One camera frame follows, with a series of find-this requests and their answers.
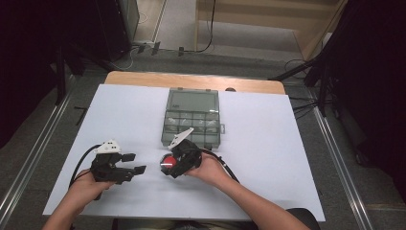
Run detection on metal floor rail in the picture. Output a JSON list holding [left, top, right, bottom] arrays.
[[0, 76, 79, 222], [311, 105, 375, 230]]

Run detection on person's right hand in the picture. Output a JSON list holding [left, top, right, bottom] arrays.
[[184, 152, 233, 189]]

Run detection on hand-held gripper cable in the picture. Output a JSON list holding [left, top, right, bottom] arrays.
[[68, 144, 103, 190], [198, 148, 241, 185]]

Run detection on grey compartment storage box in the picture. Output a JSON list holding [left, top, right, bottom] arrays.
[[160, 87, 226, 151]]

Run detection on black hex key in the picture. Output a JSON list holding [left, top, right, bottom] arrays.
[[73, 105, 89, 127]]

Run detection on black metal stand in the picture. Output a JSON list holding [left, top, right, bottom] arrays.
[[55, 44, 67, 106]]

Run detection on hanging black cable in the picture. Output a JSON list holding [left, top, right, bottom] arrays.
[[183, 0, 217, 55]]

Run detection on person's left hand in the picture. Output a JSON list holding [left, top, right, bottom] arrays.
[[67, 176, 117, 213]]

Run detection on white board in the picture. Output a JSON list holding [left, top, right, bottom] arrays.
[[42, 83, 327, 223]]

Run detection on black tripod stand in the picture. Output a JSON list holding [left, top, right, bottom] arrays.
[[268, 52, 337, 118]]

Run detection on white power strip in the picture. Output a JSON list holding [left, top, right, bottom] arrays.
[[131, 39, 156, 48]]

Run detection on red round tin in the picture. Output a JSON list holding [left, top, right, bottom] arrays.
[[159, 153, 179, 175]]

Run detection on black floor cables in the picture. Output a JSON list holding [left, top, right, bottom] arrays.
[[282, 58, 333, 120]]

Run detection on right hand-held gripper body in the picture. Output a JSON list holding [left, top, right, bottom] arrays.
[[168, 126, 203, 179]]

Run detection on left hand-held gripper cable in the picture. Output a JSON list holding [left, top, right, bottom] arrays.
[[68, 144, 103, 190]]

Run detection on right hand-held gripper cable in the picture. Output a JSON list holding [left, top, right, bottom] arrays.
[[198, 148, 241, 185]]

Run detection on black cabinet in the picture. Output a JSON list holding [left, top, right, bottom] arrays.
[[95, 0, 141, 62]]

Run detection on dark curtain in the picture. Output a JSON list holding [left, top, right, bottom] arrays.
[[314, 0, 406, 204], [0, 0, 99, 150]]

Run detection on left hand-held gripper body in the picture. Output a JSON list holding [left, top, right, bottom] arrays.
[[90, 138, 137, 186]]

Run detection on wooden shelf frame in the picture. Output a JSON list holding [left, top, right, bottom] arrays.
[[193, 0, 350, 61]]

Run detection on person's clothing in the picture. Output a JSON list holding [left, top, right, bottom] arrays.
[[111, 207, 322, 230]]

